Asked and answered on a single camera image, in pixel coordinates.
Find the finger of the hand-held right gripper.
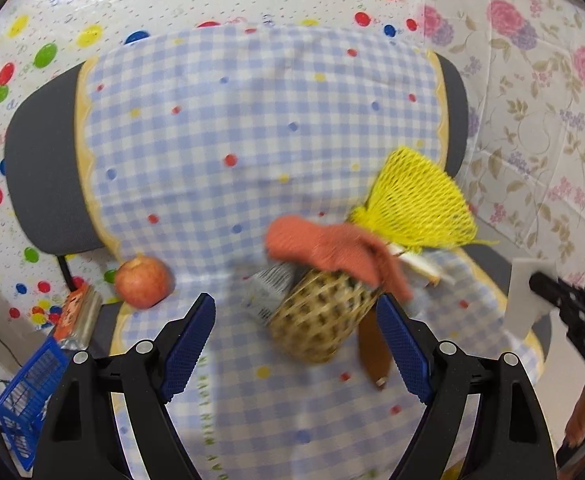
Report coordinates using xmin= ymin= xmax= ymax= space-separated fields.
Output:
xmin=529 ymin=271 xmax=585 ymax=376

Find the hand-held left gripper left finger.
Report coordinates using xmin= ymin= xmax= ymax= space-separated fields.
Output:
xmin=32 ymin=292 xmax=218 ymax=480

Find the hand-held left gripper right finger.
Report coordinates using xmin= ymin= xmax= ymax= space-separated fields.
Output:
xmin=376 ymin=294 xmax=558 ymax=480

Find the white paper piece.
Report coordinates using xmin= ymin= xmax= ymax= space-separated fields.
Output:
xmin=506 ymin=257 xmax=557 ymax=341

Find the woven straw basket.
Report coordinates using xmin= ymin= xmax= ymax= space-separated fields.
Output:
xmin=267 ymin=267 xmax=380 ymax=365

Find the orange cloth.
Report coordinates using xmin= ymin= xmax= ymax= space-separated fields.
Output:
xmin=265 ymin=215 xmax=414 ymax=303

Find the yellow mesh net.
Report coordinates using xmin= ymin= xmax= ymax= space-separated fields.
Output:
xmin=347 ymin=146 xmax=500 ymax=253

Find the brown stick-shaped item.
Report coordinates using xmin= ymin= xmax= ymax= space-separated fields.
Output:
xmin=357 ymin=310 xmax=393 ymax=391

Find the red apple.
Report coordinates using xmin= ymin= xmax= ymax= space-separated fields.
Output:
xmin=115 ymin=256 xmax=174 ymax=309

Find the white and brown wrapper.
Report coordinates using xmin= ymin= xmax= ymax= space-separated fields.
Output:
xmin=395 ymin=242 xmax=443 ymax=288

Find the silver striped snack packet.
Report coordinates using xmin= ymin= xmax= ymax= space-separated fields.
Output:
xmin=242 ymin=262 xmax=305 ymax=326

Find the orange and silver packet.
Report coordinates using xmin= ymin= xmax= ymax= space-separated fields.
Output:
xmin=52 ymin=284 xmax=103 ymax=350

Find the blue plastic basket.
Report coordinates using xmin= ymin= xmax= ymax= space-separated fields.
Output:
xmin=0 ymin=335 xmax=70 ymax=471

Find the floral plastic sheet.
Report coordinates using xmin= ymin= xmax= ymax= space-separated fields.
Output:
xmin=417 ymin=0 xmax=585 ymax=301

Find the grey chair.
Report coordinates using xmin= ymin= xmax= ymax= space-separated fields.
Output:
xmin=5 ymin=57 xmax=555 ymax=381

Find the blue checkered tablecloth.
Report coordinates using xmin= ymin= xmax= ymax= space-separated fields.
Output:
xmin=75 ymin=25 xmax=545 ymax=480

